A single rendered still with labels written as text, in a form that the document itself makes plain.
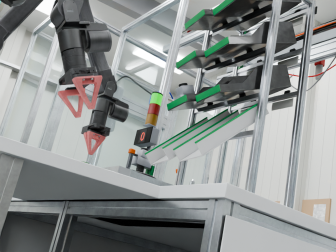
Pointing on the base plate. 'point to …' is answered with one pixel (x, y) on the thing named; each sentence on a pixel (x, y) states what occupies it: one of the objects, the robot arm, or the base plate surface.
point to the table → (75, 180)
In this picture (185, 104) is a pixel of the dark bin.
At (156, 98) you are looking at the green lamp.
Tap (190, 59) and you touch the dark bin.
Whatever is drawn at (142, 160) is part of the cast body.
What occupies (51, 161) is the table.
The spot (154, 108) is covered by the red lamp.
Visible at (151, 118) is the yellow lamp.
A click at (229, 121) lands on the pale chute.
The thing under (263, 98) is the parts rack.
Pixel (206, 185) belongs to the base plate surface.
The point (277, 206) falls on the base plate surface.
